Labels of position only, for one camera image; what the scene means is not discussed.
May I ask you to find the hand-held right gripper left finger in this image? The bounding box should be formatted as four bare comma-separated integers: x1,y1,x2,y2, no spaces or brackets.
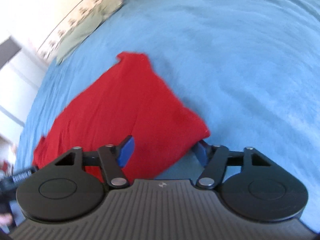
54,135,136,189

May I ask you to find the green pillow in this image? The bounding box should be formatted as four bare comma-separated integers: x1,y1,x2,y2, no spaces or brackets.
55,5,125,65

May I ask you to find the white and grey wardrobe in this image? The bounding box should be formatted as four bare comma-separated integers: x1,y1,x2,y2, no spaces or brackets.
0,36,49,140

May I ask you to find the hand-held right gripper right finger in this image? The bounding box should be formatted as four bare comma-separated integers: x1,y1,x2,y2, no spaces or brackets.
192,140,272,188

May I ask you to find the red knit sweater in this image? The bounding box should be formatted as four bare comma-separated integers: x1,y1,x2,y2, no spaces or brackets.
32,51,210,183

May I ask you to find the cream quilted headboard cover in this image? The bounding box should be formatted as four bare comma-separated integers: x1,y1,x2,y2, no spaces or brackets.
37,0,132,60

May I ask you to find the bed with blue sheet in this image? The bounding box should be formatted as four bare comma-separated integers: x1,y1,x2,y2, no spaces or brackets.
14,0,320,230

